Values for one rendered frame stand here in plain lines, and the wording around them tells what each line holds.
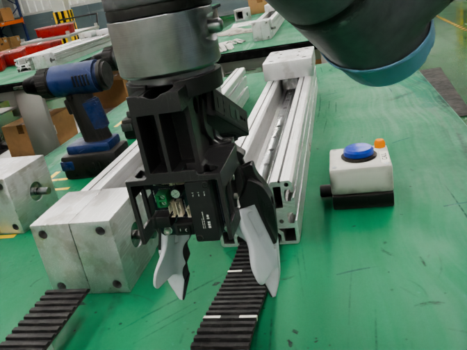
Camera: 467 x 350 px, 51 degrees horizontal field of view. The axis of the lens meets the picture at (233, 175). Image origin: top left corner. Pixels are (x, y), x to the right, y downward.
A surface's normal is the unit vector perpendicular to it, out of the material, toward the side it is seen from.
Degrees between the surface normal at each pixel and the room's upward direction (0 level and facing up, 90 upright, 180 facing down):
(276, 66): 90
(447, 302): 0
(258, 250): 73
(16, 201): 90
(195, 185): 90
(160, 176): 90
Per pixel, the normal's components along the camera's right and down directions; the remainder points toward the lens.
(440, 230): -0.17, -0.91
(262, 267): 0.88, -0.35
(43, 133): -0.16, 0.40
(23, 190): 0.95, -0.06
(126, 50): -0.59, 0.40
